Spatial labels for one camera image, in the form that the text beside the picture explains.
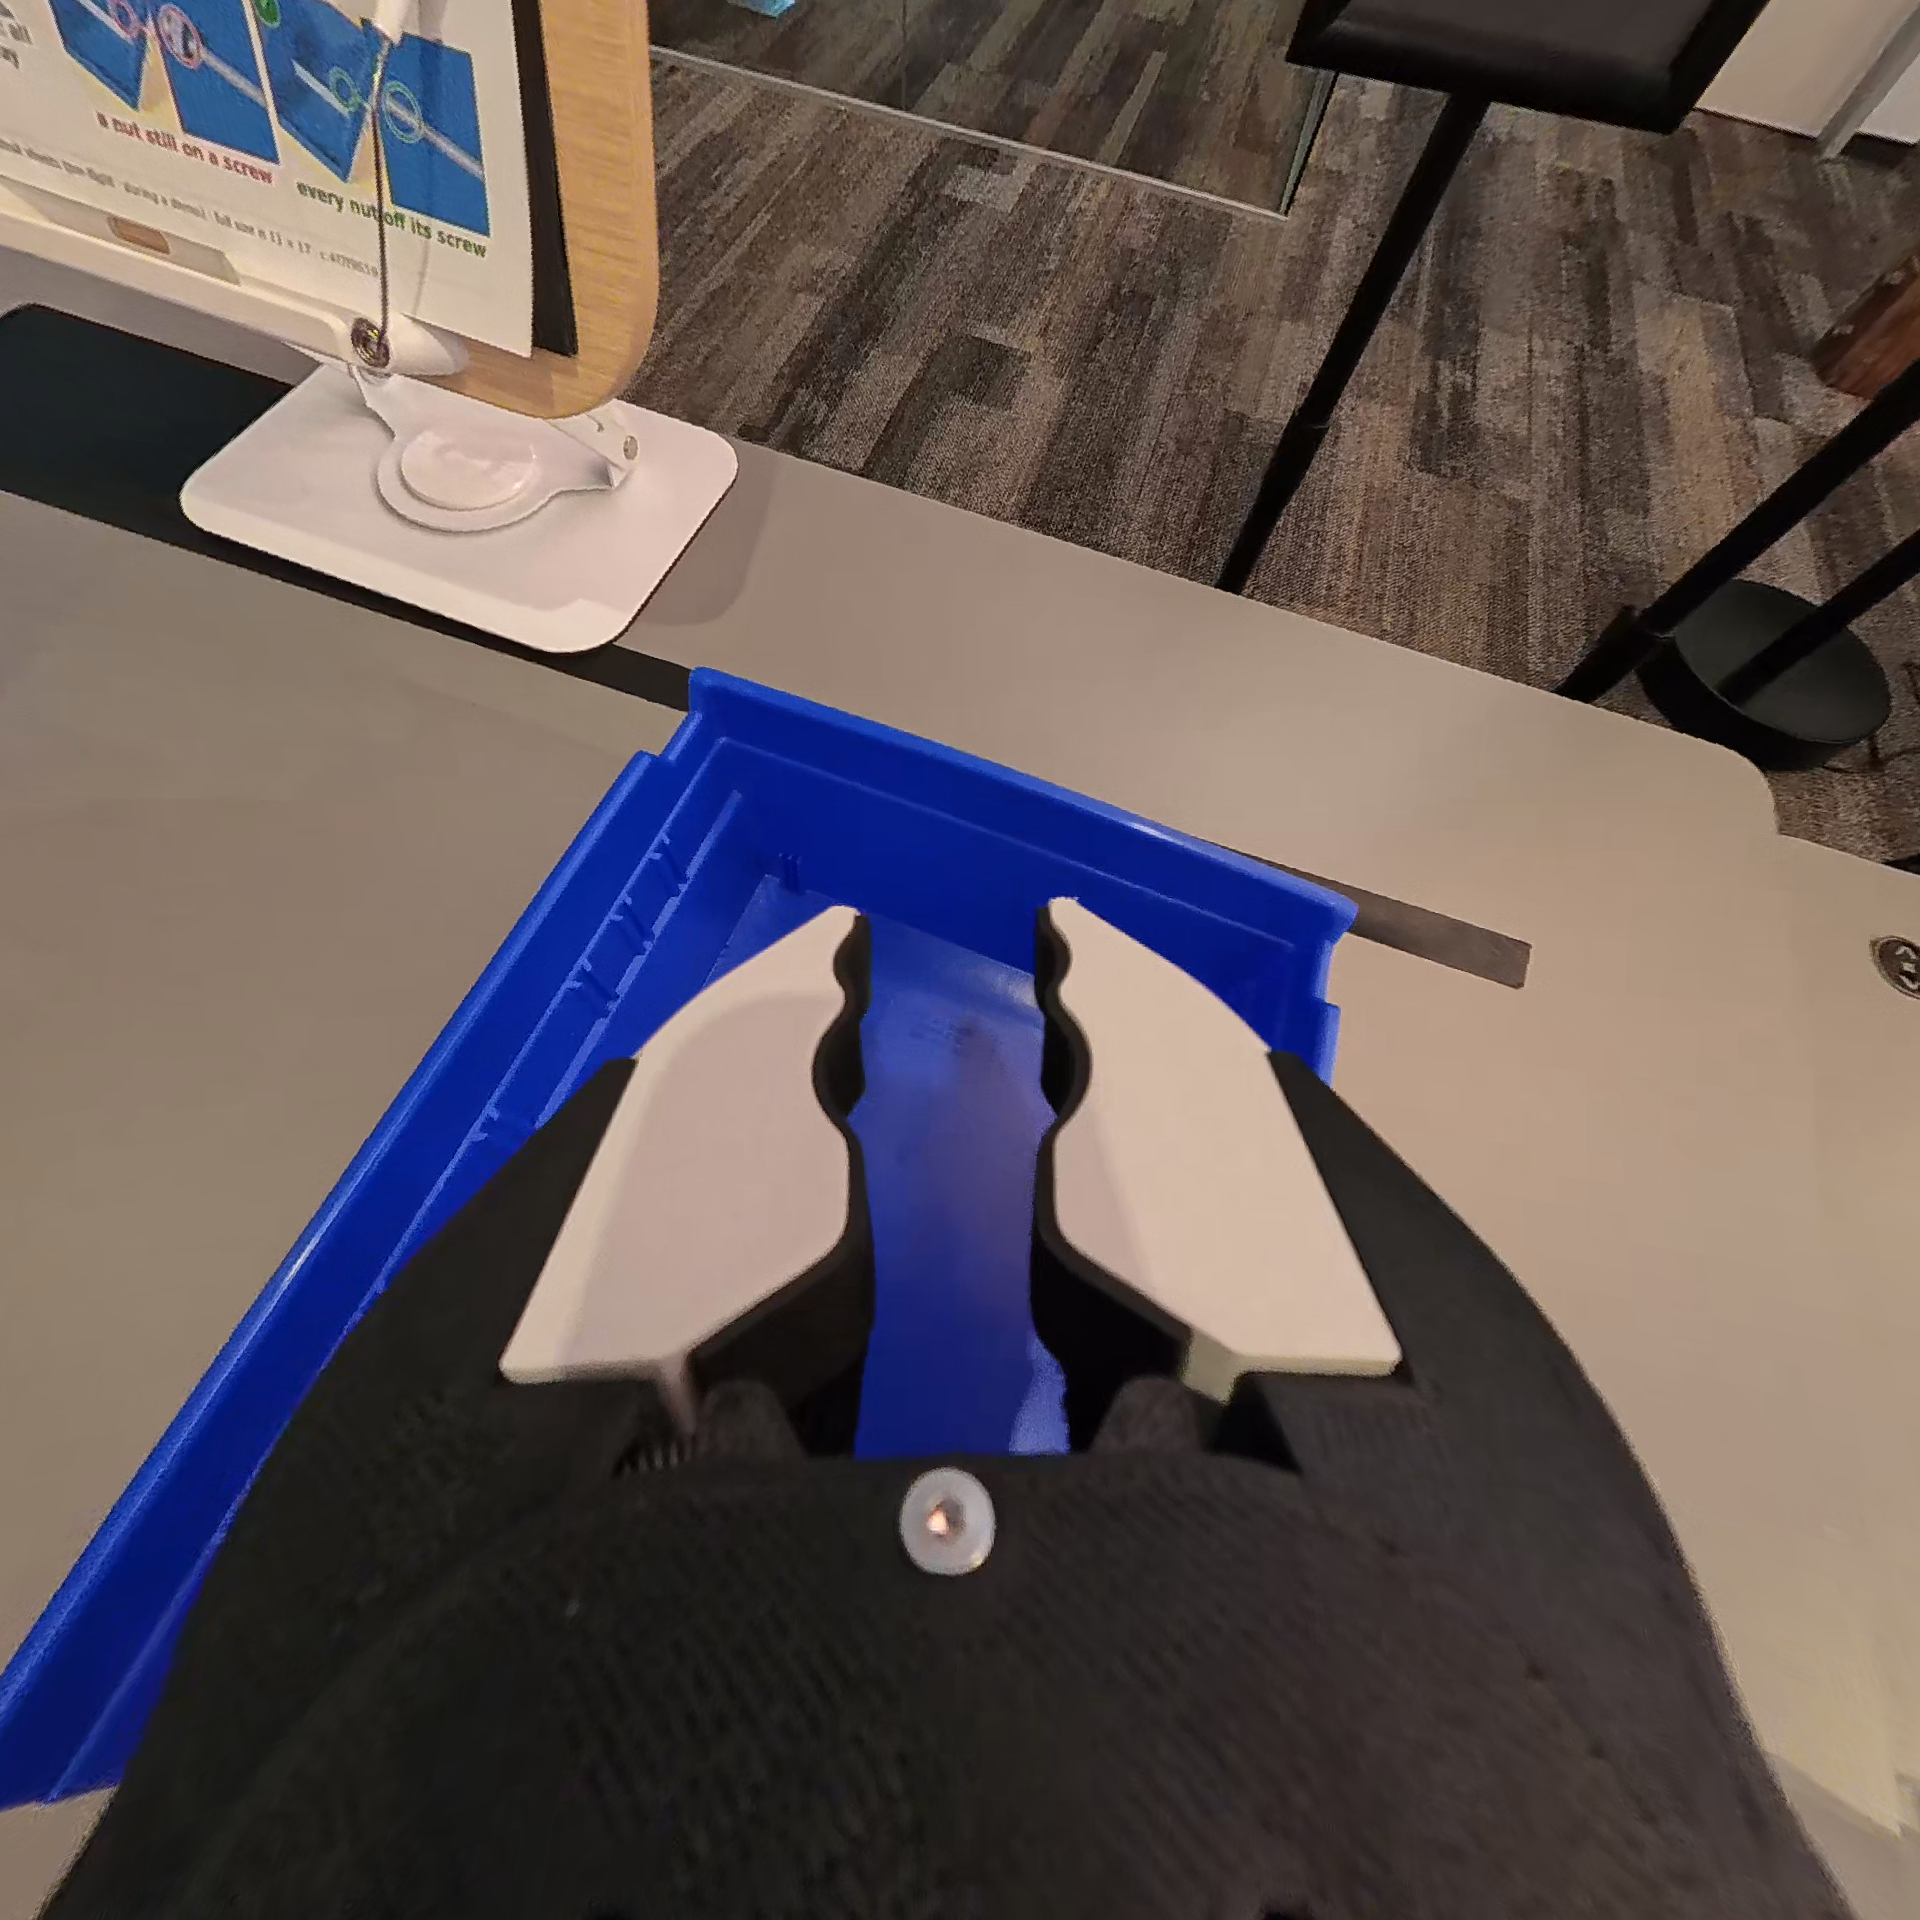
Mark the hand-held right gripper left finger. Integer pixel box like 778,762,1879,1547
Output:
495,902,876,1420

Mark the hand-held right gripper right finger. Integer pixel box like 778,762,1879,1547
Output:
1028,894,1408,1400

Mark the blue plastic bin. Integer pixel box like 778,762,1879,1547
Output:
0,666,1360,1803

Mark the white document stand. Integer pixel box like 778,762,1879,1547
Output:
0,143,740,656

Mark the black round stand base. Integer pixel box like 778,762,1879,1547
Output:
1634,577,1897,775

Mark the instruction board on stand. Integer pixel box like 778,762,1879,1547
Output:
516,0,663,427

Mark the glass partition panel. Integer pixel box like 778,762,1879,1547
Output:
649,0,1339,224

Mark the black easel stand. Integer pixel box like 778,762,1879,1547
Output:
1213,0,1776,598

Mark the printed instruction sheet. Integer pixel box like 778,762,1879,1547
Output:
0,0,539,362

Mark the wire page holder clip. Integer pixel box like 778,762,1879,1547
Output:
348,0,440,375

